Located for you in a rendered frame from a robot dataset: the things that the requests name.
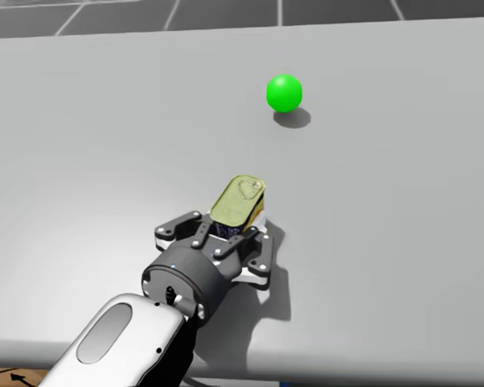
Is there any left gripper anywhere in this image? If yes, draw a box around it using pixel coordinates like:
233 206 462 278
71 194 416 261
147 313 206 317
140 209 276 328

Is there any green and blue rectangular can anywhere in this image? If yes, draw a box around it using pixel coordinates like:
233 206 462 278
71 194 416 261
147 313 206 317
207 173 268 239

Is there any green ball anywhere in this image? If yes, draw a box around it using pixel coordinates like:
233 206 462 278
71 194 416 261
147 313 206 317
265 73 304 114

